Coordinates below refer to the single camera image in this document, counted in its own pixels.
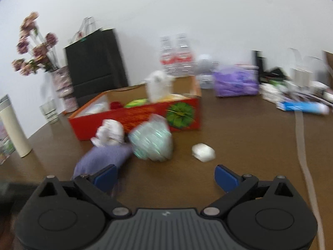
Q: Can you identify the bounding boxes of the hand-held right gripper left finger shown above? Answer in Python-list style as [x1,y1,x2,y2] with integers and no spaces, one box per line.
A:
[38,164,130,218]

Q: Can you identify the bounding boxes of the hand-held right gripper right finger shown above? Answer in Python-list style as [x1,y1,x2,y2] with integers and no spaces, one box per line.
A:
[201,165,303,216]

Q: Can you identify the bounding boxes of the purple drawstring pouch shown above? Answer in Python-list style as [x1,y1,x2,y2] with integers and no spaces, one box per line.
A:
[73,144,134,188]

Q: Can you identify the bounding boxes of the white tissue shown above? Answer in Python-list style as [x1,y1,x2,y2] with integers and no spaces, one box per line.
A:
[192,143,216,162]
[91,119,125,148]

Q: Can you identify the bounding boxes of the iridescent plastic wrap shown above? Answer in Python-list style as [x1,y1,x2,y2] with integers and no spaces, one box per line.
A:
[128,114,174,162]

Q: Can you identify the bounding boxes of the clear cotton swab jar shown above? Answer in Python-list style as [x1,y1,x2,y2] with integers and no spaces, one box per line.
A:
[87,101,110,115]

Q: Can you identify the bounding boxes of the red cardboard box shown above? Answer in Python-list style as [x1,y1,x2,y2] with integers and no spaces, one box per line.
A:
[68,76,202,141]

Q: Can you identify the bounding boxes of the green tissue packet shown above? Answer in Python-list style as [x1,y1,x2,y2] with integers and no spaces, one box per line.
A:
[124,98,149,108]

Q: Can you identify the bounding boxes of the white plush toy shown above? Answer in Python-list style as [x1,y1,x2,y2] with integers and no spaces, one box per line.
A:
[144,70,177,102]

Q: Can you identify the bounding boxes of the clear glass cup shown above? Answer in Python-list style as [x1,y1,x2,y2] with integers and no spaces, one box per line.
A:
[39,99,60,124]

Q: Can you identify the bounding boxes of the purple wipes packet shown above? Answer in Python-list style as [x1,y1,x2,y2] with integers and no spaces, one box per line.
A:
[213,65,260,98]

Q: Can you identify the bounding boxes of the white power strip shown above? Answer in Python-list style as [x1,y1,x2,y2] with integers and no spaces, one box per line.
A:
[260,82,289,102]

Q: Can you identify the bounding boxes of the purple mottled vase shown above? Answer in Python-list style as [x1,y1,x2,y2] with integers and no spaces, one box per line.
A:
[51,66,79,112]

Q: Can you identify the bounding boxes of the blue white tube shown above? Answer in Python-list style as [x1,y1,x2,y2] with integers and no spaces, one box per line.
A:
[276,101,330,115]

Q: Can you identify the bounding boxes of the cream thermos bottle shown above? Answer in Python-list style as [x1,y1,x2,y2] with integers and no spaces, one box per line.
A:
[0,95,33,158]

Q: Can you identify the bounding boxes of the colourful printed box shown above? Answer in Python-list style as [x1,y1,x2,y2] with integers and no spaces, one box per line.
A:
[0,121,15,165]

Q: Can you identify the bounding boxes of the black paper bag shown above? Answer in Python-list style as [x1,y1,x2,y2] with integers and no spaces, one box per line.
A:
[64,17,129,107]

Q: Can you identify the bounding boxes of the black plastic stand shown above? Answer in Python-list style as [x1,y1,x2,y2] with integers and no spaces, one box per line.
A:
[251,50,263,77]

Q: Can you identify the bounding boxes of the clear water bottle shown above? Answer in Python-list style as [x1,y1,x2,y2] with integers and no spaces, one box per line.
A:
[159,36,177,77]
[175,33,195,76]

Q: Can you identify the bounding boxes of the dried pink flowers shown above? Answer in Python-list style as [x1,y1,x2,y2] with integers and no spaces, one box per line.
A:
[12,12,59,76]

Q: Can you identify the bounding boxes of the brown cardboard box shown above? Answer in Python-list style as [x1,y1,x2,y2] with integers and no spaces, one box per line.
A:
[323,50,333,89]

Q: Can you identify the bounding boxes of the white cable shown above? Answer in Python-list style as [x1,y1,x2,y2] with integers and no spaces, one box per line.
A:
[294,111,326,250]

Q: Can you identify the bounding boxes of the grey cable bundle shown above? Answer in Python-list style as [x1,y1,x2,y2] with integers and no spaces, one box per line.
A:
[286,91,333,105]

